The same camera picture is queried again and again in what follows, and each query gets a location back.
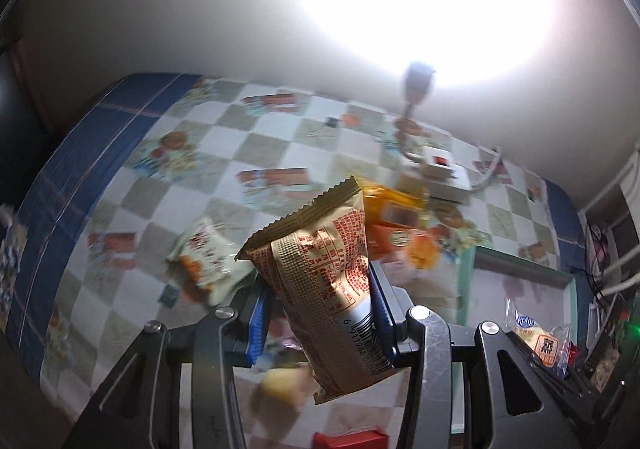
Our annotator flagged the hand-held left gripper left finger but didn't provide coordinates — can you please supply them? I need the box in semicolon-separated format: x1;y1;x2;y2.
65;286;274;449

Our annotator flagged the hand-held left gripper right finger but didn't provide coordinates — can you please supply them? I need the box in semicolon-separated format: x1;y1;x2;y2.
367;260;601;449

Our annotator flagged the tan snack packet red print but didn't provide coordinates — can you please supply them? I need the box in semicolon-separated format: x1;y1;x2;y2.
235;175;396;405

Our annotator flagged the teal rimmed tray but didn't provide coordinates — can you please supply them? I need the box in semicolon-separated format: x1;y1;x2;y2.
455;246;578;365

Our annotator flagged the white green snack packet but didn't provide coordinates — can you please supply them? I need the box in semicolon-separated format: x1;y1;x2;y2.
166;216;256;307

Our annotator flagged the yellow orange snack packet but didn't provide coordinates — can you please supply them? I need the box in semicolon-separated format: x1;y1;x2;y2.
360;182;431;230

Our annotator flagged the dark red snack packet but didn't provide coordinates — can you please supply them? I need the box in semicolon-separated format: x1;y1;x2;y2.
312;427;390;449

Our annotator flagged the white power strip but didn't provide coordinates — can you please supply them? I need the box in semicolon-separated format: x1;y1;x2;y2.
417;145;473;202

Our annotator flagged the clear bread packet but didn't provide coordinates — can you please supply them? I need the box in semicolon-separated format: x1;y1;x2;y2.
502;299;572;377

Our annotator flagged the checkered printed bed sheet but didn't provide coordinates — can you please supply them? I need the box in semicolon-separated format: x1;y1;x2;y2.
0;72;586;449

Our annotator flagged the white gooseneck lamp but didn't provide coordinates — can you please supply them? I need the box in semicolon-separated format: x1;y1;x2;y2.
394;62;437;165

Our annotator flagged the white metal rack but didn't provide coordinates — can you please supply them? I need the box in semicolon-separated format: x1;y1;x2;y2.
577;139;640;310

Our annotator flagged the grey power cable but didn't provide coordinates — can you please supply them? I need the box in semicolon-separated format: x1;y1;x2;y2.
469;145;504;193

